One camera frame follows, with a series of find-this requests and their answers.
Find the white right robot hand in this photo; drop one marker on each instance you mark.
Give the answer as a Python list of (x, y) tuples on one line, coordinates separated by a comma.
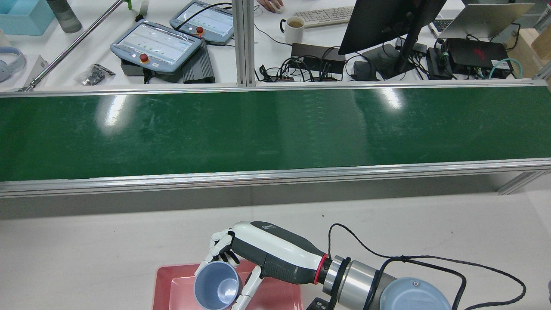
[(275, 254)]

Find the blue plastic cup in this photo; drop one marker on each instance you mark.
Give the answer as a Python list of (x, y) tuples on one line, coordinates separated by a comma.
[(217, 286)]

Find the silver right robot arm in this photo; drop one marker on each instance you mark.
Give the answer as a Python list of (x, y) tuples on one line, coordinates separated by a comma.
[(366, 284)]

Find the pink plastic box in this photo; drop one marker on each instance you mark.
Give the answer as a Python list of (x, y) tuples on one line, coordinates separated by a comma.
[(280, 297)]

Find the cardboard box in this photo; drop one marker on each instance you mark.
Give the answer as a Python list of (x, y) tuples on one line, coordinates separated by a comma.
[(536, 47)]

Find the light blue storage box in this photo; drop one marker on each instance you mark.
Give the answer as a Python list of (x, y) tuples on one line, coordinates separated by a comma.
[(21, 19)]

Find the green belt conveyor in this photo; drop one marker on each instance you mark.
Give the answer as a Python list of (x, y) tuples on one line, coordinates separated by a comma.
[(258, 129)]

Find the black finned power supply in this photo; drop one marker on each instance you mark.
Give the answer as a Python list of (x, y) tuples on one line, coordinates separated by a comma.
[(200, 64)]

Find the large grey teach pendant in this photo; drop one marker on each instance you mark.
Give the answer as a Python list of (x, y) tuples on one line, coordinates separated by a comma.
[(155, 45)]

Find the small grey teach pendant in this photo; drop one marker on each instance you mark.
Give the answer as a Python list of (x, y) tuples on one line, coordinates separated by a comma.
[(206, 21)]

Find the white keyboard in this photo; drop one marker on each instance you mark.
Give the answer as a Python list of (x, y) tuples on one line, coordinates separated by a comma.
[(327, 16)]

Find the white computer mouse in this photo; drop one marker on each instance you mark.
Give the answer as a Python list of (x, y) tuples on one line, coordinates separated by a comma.
[(280, 9)]

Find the person in white t-shirt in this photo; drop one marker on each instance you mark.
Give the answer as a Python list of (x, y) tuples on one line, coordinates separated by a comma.
[(271, 4)]

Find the plastic bag of screws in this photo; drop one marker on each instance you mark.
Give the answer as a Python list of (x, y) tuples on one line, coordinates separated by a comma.
[(94, 75)]

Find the black monitor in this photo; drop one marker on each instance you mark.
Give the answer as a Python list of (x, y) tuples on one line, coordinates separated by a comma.
[(383, 21)]

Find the black mini computer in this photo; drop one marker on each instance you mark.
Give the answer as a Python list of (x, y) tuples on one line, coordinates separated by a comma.
[(478, 54)]

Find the green rod tip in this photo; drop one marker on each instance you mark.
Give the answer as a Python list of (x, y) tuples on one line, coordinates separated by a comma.
[(127, 4)]

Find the metal rod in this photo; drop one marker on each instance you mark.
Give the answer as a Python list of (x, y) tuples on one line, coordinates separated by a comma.
[(69, 47)]

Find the silver laptop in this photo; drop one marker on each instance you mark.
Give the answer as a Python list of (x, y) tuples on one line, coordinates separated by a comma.
[(482, 19)]

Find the grey bottle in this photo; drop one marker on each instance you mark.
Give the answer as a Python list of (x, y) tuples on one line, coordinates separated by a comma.
[(64, 17)]

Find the light blue headphones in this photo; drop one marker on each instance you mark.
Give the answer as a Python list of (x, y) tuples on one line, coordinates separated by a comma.
[(10, 64)]

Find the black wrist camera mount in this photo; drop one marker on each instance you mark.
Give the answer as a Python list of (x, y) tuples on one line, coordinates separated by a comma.
[(320, 305)]

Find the aluminium post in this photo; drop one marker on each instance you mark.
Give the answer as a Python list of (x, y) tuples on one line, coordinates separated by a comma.
[(244, 43)]

